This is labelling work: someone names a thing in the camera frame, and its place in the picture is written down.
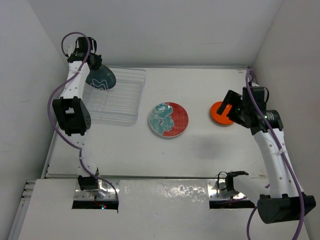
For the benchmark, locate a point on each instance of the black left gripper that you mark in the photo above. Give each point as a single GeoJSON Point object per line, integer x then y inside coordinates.
{"type": "Point", "coordinates": [98, 61]}

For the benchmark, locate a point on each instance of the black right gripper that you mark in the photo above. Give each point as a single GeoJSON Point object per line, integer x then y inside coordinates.
{"type": "Point", "coordinates": [233, 98]}

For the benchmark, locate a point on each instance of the dark green rimmed plate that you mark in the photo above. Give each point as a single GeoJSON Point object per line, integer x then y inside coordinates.
{"type": "Point", "coordinates": [101, 79]}

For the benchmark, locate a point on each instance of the orange plastic plate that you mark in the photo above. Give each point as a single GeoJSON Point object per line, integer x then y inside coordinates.
{"type": "Point", "coordinates": [220, 119]}

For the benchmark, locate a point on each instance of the red plate with teal flower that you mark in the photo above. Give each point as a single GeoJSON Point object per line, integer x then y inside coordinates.
{"type": "Point", "coordinates": [168, 119]}

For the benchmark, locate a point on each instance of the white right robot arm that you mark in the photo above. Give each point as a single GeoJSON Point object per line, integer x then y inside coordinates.
{"type": "Point", "coordinates": [285, 199]}

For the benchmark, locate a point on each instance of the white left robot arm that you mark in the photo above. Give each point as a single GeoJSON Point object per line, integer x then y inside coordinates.
{"type": "Point", "coordinates": [71, 113]}

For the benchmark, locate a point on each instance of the white wire dish rack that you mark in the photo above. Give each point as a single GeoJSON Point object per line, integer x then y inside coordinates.
{"type": "Point", "coordinates": [119, 104]}

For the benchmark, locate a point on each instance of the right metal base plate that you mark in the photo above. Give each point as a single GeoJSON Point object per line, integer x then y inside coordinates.
{"type": "Point", "coordinates": [215, 192]}

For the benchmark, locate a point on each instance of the metal base plate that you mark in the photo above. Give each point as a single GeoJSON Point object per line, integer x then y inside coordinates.
{"type": "Point", "coordinates": [104, 192]}
{"type": "Point", "coordinates": [215, 192]}

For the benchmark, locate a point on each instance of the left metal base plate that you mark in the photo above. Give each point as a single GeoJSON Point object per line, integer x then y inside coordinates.
{"type": "Point", "coordinates": [104, 192]}

